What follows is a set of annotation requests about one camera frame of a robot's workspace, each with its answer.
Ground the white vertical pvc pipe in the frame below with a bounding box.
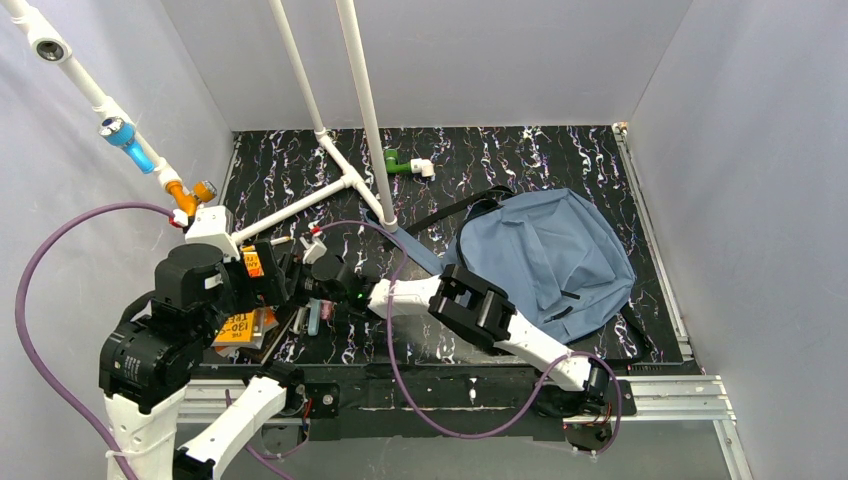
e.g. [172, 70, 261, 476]
[335, 0, 398, 232]

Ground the thin white rear pipe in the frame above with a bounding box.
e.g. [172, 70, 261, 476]
[268, 0, 327, 139]

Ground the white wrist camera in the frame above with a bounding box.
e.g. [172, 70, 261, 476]
[299, 226, 328, 265]
[171, 205, 240, 262]

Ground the dark brown book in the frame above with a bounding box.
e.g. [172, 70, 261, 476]
[259, 314, 296, 365]

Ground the teal white stapler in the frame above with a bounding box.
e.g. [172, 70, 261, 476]
[291, 299, 321, 337]

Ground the blue student backpack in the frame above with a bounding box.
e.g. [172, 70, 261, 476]
[384, 186, 652, 368]

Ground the white slanted pvc pipe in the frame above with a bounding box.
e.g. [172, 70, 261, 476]
[2, 1, 383, 253]

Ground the orange treehouse book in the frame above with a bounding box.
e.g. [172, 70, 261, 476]
[211, 246, 280, 349]

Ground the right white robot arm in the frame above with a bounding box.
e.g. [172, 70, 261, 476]
[287, 255, 611, 406]

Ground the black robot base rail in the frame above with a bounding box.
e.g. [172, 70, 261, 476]
[284, 364, 636, 442]

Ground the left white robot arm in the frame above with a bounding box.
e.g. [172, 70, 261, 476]
[99, 241, 295, 479]

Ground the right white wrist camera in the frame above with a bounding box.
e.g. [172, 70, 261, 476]
[299, 226, 328, 265]

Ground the blue plastic tap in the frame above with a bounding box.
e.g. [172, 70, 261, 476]
[99, 116, 155, 174]

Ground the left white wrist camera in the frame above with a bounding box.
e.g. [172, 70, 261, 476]
[171, 205, 240, 262]

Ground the green plastic tap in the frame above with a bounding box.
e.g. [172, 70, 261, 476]
[383, 149, 412, 174]

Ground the orange plastic tap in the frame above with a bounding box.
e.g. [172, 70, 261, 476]
[164, 180, 217, 217]

